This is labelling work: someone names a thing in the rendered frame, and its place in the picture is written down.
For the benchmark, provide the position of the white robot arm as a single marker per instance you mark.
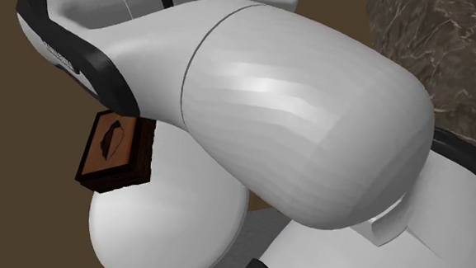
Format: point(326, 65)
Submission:
point(287, 111)

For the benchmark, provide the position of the dark wooden framed wall picture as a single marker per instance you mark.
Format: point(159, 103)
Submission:
point(114, 152)

